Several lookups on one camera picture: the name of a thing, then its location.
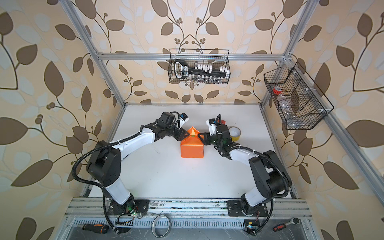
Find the orange black screwdriver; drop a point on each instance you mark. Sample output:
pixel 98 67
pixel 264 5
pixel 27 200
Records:
pixel 96 228

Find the aluminium front rail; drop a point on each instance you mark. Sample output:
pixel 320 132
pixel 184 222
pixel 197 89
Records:
pixel 195 208

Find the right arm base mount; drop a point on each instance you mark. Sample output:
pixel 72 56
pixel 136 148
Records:
pixel 238 208

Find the red handled ratchet wrench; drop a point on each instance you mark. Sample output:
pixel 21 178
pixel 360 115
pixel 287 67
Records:
pixel 293 221

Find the black wire basket right wall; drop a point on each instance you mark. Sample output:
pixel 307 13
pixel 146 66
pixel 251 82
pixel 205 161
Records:
pixel 303 102

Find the black wire basket back wall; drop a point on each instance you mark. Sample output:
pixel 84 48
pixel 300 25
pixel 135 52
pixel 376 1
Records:
pixel 215 57

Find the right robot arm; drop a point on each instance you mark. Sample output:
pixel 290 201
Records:
pixel 270 176

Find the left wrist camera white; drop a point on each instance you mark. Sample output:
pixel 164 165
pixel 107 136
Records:
pixel 183 118

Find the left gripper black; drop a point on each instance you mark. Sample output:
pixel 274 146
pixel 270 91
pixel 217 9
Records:
pixel 181 135

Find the yellow tape roll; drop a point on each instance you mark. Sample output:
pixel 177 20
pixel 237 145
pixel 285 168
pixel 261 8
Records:
pixel 235 133

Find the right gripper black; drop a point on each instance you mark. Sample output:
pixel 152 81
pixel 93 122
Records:
pixel 206 137

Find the black socket tool set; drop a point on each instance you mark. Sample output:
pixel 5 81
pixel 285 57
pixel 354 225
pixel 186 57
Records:
pixel 183 71

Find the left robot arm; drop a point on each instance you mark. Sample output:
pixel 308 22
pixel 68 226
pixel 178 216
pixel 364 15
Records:
pixel 106 158

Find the red capped item in basket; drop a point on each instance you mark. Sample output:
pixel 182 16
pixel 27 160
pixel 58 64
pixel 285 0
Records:
pixel 277 90

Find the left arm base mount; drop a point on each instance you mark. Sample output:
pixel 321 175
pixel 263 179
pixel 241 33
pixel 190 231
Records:
pixel 132 208

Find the black wire basket wall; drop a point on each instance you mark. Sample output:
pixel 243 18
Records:
pixel 215 57
pixel 303 102

